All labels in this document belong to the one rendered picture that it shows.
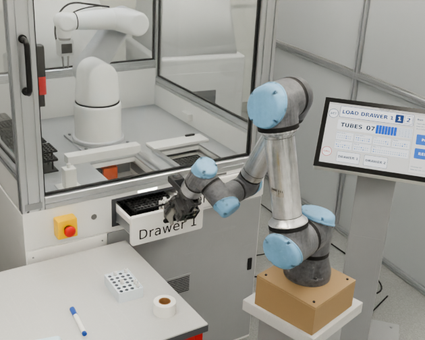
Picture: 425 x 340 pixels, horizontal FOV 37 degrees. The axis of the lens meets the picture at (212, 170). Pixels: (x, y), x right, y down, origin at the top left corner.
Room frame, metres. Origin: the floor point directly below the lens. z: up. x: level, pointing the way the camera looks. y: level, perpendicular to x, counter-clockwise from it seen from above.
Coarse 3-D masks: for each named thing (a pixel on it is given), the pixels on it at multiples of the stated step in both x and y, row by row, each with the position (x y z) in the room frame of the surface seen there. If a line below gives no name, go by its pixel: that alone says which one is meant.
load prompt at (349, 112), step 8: (344, 112) 2.57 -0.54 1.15; (352, 112) 2.56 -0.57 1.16; (360, 112) 2.56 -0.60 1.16; (368, 112) 2.55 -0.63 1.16; (376, 112) 2.55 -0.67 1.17; (384, 112) 2.54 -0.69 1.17; (392, 112) 2.54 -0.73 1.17; (368, 120) 2.53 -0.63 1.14; (376, 120) 2.52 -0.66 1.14; (384, 120) 2.52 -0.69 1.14; (392, 120) 2.51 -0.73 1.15; (400, 120) 2.51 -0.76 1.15; (408, 120) 2.50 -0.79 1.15
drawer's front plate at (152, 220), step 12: (132, 216) 1.97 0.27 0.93; (144, 216) 1.98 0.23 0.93; (156, 216) 2.00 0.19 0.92; (132, 228) 1.95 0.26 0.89; (144, 228) 1.98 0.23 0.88; (156, 228) 2.00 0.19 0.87; (180, 228) 2.06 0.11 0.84; (192, 228) 2.09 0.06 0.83; (132, 240) 1.95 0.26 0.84; (144, 240) 1.98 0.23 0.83
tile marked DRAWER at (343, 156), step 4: (340, 152) 2.46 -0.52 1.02; (344, 152) 2.45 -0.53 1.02; (348, 152) 2.45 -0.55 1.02; (352, 152) 2.45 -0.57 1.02; (336, 156) 2.45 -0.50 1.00; (340, 156) 2.45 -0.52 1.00; (344, 156) 2.44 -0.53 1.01; (348, 156) 2.44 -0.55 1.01; (352, 156) 2.44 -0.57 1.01; (356, 156) 2.44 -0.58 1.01; (336, 160) 2.44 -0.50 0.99; (340, 160) 2.43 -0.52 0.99; (344, 160) 2.43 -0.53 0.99; (348, 160) 2.43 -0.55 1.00; (352, 160) 2.43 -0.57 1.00; (356, 160) 2.42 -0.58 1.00; (356, 164) 2.41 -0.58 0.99
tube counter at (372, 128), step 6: (366, 126) 2.51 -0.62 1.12; (372, 126) 2.51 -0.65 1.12; (378, 126) 2.51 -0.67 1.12; (384, 126) 2.50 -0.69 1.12; (390, 126) 2.50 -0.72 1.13; (366, 132) 2.50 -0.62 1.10; (372, 132) 2.49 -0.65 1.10; (378, 132) 2.49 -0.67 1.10; (384, 132) 2.48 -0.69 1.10; (390, 132) 2.48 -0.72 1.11; (396, 132) 2.48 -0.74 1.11; (402, 132) 2.47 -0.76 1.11; (408, 132) 2.47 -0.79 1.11
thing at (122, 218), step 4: (168, 192) 2.27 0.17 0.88; (172, 192) 2.25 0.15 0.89; (116, 204) 2.12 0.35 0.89; (116, 208) 2.10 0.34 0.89; (120, 208) 2.09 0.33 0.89; (116, 212) 2.10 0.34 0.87; (120, 212) 2.07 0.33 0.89; (124, 212) 2.06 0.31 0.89; (116, 216) 2.10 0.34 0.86; (120, 216) 2.07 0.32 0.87; (124, 216) 2.04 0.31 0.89; (128, 216) 2.03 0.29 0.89; (116, 220) 2.10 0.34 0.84; (120, 220) 2.07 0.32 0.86; (124, 220) 2.04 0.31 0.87; (128, 220) 2.02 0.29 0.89; (120, 224) 2.07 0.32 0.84; (124, 224) 2.04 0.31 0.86; (128, 224) 2.01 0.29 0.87; (124, 228) 2.04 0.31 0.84; (128, 228) 2.01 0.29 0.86; (128, 232) 2.01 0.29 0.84
